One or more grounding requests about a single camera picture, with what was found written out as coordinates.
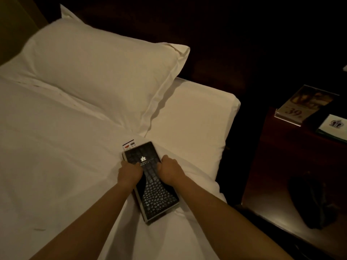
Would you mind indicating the person's right hand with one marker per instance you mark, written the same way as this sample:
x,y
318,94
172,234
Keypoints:
x,y
170,170

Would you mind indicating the person's left hand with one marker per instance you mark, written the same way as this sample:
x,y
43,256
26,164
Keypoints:
x,y
129,174

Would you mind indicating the person's right fingers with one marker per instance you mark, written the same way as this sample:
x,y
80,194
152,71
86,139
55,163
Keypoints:
x,y
163,162

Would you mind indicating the person's left fingers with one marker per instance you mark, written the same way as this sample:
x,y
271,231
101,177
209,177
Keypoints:
x,y
132,165

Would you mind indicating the black textured leather case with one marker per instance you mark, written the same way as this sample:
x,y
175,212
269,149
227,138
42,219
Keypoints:
x,y
157,192

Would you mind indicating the person's left forearm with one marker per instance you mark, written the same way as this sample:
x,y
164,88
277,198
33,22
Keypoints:
x,y
95,222

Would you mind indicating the person's right forearm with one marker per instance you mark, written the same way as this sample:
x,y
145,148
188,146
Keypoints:
x,y
225,224

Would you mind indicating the white remote control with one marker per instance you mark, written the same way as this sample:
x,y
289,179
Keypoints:
x,y
128,145

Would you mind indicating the white sheeted mattress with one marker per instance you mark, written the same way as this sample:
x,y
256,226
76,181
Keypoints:
x,y
195,124

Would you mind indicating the white duvet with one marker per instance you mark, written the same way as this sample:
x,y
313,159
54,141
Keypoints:
x,y
59,165

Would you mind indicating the white pillow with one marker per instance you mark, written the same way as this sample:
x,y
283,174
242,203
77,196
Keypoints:
x,y
108,75

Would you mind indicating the dark wooden nightstand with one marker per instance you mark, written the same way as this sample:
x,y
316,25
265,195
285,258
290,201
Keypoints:
x,y
282,170

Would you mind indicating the dark wooden headboard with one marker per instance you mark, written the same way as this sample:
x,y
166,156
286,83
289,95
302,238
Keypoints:
x,y
230,37

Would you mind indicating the clear acrylic sign holder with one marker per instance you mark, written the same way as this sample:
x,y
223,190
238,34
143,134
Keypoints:
x,y
301,105

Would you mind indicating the dark crumpled cloth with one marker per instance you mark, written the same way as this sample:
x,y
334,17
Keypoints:
x,y
314,200

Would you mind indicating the black folder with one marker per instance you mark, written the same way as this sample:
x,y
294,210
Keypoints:
x,y
315,117

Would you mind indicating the white card with crown emblem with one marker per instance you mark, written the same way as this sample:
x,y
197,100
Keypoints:
x,y
334,126

